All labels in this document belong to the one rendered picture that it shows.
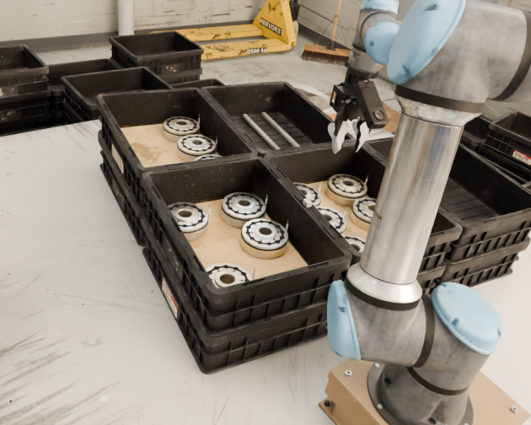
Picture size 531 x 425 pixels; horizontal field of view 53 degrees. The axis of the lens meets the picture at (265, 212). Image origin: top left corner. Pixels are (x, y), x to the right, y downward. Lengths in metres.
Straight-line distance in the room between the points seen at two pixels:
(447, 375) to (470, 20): 0.52
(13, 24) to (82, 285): 3.25
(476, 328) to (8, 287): 0.93
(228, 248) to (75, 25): 3.49
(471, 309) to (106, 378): 0.66
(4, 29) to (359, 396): 3.78
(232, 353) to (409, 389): 0.34
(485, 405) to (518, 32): 0.65
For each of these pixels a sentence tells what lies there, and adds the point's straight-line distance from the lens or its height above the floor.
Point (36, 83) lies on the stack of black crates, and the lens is 2.61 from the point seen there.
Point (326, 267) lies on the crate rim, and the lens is 1.01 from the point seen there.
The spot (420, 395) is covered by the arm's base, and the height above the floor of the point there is 0.87.
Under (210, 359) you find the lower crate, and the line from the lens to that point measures 1.06.
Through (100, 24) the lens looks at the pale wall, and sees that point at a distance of 4.56.
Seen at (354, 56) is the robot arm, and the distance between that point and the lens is 1.23.
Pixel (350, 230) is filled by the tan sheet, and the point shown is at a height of 0.83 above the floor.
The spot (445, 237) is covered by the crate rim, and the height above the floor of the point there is 0.92.
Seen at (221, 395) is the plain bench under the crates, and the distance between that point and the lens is 1.07.
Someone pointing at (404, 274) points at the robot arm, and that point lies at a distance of 0.80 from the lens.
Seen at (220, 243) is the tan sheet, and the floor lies 0.83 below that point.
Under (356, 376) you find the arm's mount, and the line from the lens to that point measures 1.02.
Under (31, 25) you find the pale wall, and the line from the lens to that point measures 4.38.
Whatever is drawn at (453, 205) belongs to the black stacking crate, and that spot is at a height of 0.83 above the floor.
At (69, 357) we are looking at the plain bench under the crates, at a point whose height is 0.70.
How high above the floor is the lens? 1.57
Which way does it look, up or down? 35 degrees down
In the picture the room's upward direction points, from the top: 10 degrees clockwise
